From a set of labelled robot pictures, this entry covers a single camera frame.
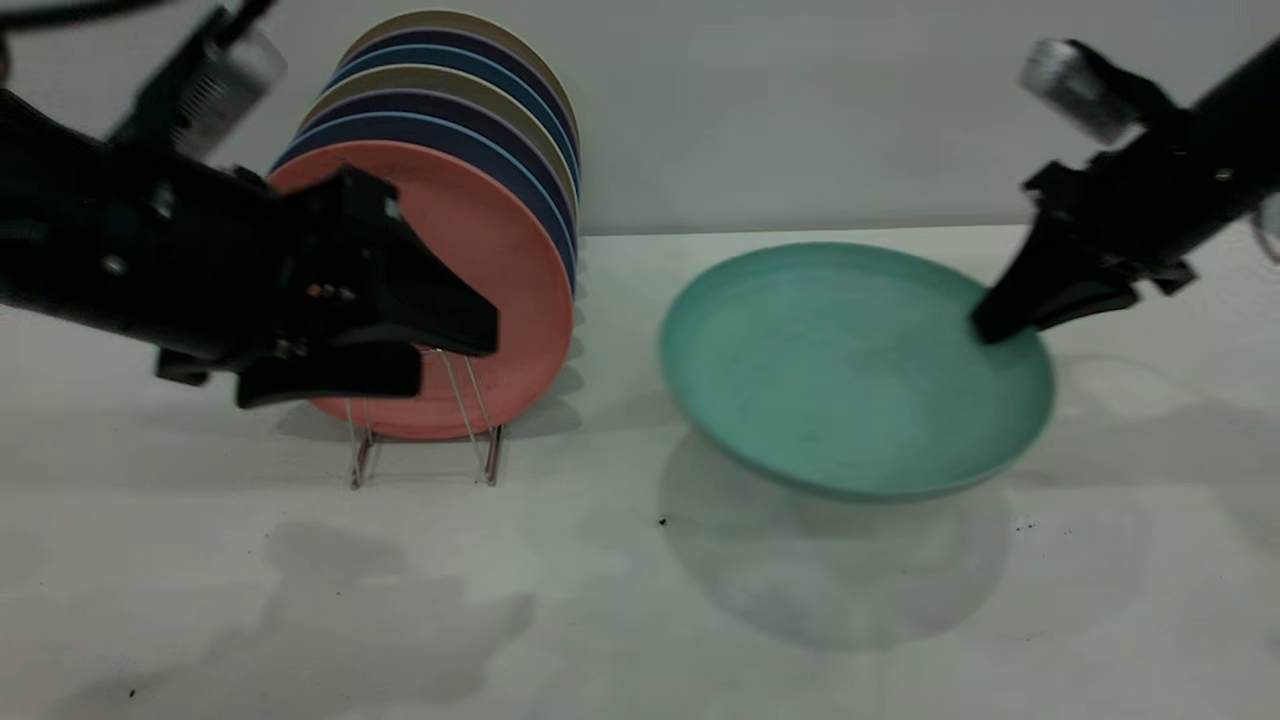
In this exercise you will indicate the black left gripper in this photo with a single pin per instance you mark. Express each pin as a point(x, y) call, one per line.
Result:
point(220, 270)

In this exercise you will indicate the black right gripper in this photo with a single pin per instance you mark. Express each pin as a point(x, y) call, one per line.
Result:
point(1150, 200)

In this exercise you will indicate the green round plate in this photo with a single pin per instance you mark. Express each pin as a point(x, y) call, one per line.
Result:
point(840, 380)

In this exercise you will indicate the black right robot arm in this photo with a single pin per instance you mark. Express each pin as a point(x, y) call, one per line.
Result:
point(1250, 95)

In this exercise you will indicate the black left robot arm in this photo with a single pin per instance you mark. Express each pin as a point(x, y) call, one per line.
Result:
point(45, 220)

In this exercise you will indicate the pink round plate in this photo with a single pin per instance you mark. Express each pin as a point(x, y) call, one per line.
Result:
point(510, 260)

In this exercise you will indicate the blue plate with light rim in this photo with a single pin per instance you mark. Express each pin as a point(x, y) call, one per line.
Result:
point(430, 128)

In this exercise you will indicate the beige round plate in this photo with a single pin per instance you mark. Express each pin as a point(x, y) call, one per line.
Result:
point(430, 78)
point(450, 19)

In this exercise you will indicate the teal blue round plate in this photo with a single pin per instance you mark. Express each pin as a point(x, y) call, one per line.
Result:
point(450, 58)

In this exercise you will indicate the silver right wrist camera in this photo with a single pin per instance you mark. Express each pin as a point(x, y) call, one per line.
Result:
point(1085, 85)

